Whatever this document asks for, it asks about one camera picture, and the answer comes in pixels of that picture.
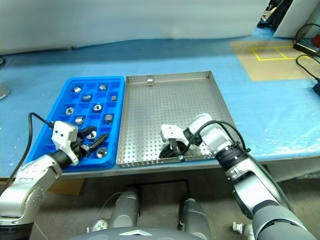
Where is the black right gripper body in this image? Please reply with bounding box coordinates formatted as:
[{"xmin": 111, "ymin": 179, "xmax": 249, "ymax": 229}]
[{"xmin": 167, "ymin": 137, "xmax": 187, "ymax": 154}]

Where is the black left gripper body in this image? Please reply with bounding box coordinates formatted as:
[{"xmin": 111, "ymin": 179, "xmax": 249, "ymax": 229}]
[{"xmin": 71, "ymin": 136, "xmax": 91, "ymax": 159}]

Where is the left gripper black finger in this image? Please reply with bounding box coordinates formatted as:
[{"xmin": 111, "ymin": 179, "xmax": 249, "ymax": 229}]
[
  {"xmin": 78, "ymin": 126, "xmax": 98, "ymax": 139},
  {"xmin": 86, "ymin": 133, "xmax": 110, "ymax": 151}
]

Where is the blue plastic compartment tray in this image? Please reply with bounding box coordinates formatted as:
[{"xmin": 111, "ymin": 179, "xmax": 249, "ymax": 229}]
[{"xmin": 26, "ymin": 75, "xmax": 126, "ymax": 172}]

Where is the perforated steel tray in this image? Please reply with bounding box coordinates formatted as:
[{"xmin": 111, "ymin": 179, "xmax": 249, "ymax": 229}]
[{"xmin": 115, "ymin": 70, "xmax": 236, "ymax": 169}]

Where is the brown cardboard piece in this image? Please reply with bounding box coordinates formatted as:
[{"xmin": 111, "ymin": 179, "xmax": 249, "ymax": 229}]
[{"xmin": 47, "ymin": 178, "xmax": 86, "ymax": 196}]

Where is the dark grey rounded shape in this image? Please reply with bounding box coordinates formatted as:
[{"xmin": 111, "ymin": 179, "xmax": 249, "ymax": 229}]
[
  {"xmin": 178, "ymin": 198, "xmax": 212, "ymax": 240},
  {"xmin": 109, "ymin": 186, "xmax": 141, "ymax": 228}
]

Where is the small white fitting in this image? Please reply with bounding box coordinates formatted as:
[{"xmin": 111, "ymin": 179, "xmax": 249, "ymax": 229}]
[{"xmin": 86, "ymin": 218, "xmax": 111, "ymax": 233}]

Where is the grey curved panel with emblem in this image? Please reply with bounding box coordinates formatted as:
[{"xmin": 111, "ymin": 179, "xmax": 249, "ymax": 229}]
[{"xmin": 67, "ymin": 226, "xmax": 196, "ymax": 240}]

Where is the grey flat device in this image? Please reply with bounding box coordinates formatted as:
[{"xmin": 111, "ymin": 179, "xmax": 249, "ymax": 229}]
[{"xmin": 0, "ymin": 83, "xmax": 11, "ymax": 101}]

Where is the small metal clamp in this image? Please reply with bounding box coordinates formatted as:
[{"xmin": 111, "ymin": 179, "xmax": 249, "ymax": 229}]
[{"xmin": 232, "ymin": 221, "xmax": 247, "ymax": 235}]

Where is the brown cardboard mat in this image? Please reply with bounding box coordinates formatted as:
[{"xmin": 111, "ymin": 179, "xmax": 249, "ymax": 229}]
[{"xmin": 229, "ymin": 39, "xmax": 318, "ymax": 82}]

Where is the dark equipment pile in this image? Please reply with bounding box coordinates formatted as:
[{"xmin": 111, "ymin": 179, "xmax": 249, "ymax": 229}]
[{"xmin": 257, "ymin": 0, "xmax": 286, "ymax": 31}]

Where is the small black power adapter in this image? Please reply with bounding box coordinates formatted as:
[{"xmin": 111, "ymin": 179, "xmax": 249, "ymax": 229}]
[{"xmin": 292, "ymin": 41, "xmax": 320, "ymax": 57}]

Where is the white board panel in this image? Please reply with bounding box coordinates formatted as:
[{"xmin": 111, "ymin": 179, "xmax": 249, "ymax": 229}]
[{"xmin": 272, "ymin": 0, "xmax": 320, "ymax": 38}]

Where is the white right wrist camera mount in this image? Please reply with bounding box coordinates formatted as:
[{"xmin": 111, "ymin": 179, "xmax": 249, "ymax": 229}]
[{"xmin": 160, "ymin": 124, "xmax": 188, "ymax": 145}]

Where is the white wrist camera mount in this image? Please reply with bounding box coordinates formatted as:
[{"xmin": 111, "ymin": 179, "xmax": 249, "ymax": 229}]
[
  {"xmin": 160, "ymin": 124, "xmax": 188, "ymax": 145},
  {"xmin": 51, "ymin": 120, "xmax": 80, "ymax": 167}
]

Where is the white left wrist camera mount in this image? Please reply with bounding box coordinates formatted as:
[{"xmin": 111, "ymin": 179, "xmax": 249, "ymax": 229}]
[{"xmin": 51, "ymin": 120, "xmax": 80, "ymax": 167}]

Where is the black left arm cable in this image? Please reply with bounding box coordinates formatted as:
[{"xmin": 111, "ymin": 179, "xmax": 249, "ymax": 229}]
[{"xmin": 0, "ymin": 112, "xmax": 55, "ymax": 193}]

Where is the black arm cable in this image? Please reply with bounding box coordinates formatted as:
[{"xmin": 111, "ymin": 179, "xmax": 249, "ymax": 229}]
[
  {"xmin": 183, "ymin": 119, "xmax": 296, "ymax": 213},
  {"xmin": 0, "ymin": 112, "xmax": 55, "ymax": 193}
]

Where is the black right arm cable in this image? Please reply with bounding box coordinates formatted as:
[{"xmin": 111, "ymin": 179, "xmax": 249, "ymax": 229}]
[{"xmin": 183, "ymin": 119, "xmax": 296, "ymax": 213}]

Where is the black power cable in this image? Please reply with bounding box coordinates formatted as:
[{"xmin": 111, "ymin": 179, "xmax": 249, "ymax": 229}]
[{"xmin": 295, "ymin": 54, "xmax": 320, "ymax": 82}]

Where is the black looped cable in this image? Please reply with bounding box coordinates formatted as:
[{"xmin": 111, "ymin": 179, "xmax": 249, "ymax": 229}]
[{"xmin": 294, "ymin": 23, "xmax": 320, "ymax": 45}]

